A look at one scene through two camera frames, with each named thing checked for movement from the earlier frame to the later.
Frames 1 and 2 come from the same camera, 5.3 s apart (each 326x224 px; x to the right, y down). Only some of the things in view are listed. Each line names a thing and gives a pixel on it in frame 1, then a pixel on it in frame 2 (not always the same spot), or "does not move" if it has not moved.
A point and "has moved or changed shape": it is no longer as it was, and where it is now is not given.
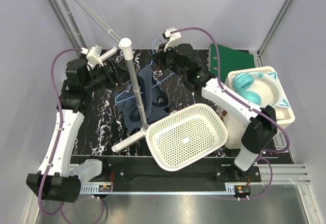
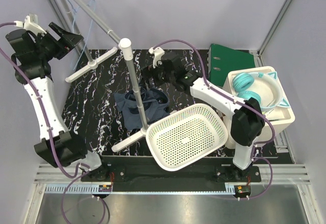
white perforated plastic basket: [181, 138] does not move
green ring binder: [229, 59] does not move
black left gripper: [118, 76] -> [66, 41]
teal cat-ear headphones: [243, 83] does not move
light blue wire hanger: [153, 86] -> [90, 24]
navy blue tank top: [155, 101] has moved or changed shape
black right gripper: [160, 55] -> [147, 73]
